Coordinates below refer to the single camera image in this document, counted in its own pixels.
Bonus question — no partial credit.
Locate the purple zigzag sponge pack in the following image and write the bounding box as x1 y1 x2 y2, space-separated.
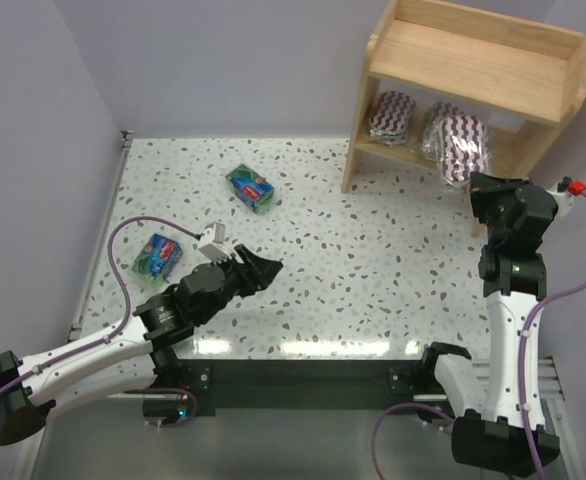
436 114 490 189
368 91 416 147
420 101 463 161

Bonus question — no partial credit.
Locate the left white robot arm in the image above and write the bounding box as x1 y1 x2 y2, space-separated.
0 245 283 446

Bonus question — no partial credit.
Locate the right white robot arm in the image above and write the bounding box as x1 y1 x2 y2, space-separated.
412 172 560 478

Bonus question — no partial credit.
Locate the wooden two-tier shelf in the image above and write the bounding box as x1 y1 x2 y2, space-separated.
341 0 586 237

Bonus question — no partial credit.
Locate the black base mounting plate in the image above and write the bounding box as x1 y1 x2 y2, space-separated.
153 359 446 416

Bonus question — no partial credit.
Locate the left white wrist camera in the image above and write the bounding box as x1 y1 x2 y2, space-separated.
197 222 232 262

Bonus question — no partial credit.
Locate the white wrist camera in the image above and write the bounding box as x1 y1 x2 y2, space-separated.
547 176 586 217
197 222 232 262

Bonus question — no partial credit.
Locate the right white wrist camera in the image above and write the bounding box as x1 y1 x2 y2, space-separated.
547 176 586 217

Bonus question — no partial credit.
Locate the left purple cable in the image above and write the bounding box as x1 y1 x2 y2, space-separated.
0 215 202 446

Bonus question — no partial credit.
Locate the aluminium frame rail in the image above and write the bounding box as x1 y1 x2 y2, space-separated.
64 130 135 344

